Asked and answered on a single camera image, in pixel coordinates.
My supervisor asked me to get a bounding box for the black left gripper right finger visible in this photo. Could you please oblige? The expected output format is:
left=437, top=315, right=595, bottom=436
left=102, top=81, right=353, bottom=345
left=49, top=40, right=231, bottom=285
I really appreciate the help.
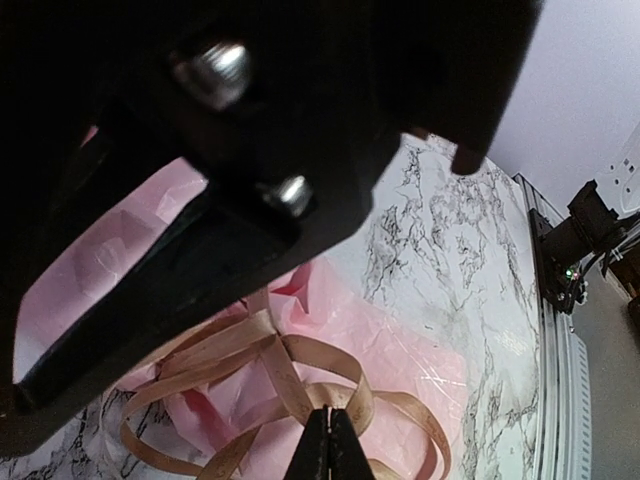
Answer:
left=329, top=409, right=374, bottom=480

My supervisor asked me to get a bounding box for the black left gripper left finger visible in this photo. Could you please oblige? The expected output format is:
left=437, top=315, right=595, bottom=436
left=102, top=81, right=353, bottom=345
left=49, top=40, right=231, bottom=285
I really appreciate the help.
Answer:
left=284, top=406, right=330, bottom=480

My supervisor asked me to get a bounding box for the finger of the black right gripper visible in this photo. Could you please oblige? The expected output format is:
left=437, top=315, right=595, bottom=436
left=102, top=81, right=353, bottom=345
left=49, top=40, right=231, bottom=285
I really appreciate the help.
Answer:
left=1, top=1, right=543, bottom=457

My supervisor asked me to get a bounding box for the pink wrapping paper sheet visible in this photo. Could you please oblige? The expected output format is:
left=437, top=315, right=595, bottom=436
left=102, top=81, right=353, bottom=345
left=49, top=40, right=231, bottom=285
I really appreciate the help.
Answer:
left=9, top=124, right=471, bottom=480

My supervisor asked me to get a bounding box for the beige raffia ribbon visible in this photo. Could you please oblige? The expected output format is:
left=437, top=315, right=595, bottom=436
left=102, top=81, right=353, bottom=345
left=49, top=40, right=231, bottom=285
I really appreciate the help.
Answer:
left=120, top=290, right=452, bottom=479

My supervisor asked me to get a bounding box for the aluminium front rail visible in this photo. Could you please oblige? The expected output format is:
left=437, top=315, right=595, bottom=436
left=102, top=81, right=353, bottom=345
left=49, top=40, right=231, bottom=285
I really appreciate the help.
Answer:
left=514, top=174, right=593, bottom=479

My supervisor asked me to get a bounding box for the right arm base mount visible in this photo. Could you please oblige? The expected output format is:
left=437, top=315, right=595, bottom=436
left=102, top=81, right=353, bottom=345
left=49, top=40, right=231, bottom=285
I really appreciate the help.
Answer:
left=529, top=180, right=639, bottom=314

